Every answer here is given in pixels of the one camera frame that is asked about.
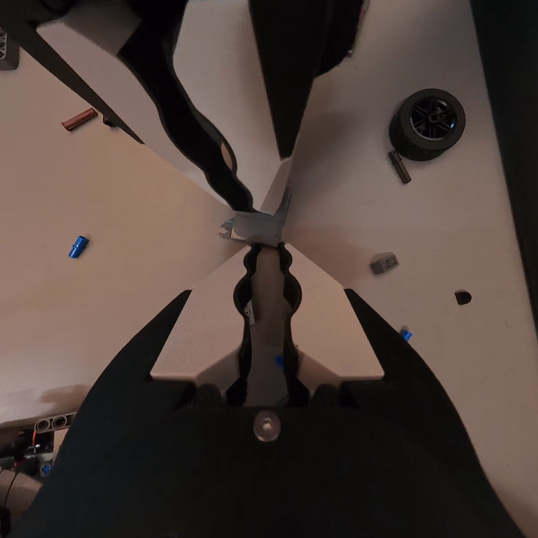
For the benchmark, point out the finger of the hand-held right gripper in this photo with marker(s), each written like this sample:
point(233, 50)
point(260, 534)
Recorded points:
point(227, 63)
point(105, 75)

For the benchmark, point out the black lego wheel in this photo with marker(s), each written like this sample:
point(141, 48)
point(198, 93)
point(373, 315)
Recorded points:
point(426, 124)

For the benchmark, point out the grey lego car model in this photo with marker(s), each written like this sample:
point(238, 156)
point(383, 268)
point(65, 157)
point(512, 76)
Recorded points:
point(46, 422)

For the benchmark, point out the black lego pin connector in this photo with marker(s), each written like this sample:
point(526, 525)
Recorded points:
point(110, 122)

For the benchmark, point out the grey lego slope brick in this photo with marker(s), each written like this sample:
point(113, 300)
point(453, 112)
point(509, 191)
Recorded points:
point(384, 264)

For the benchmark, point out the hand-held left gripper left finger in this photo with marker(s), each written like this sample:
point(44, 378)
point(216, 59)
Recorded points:
point(201, 336)

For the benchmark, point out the grey lego tile assembly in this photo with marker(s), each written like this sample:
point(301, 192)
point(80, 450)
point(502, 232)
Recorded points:
point(256, 229)

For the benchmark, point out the blue lego pin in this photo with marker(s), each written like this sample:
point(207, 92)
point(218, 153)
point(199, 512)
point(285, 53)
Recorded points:
point(78, 246)
point(405, 335)

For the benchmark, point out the dark grey lego axle pin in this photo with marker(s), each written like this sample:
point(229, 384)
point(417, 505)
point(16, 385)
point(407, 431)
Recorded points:
point(399, 167)

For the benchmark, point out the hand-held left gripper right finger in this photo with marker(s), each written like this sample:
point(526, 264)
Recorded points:
point(336, 336)

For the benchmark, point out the small black round lego piece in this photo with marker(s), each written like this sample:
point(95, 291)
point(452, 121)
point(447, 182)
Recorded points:
point(462, 297)

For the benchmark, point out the brown lego axle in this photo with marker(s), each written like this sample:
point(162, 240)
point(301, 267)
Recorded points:
point(80, 119)

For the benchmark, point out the grey bent technic beam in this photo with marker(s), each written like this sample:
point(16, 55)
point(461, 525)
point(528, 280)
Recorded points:
point(6, 59)

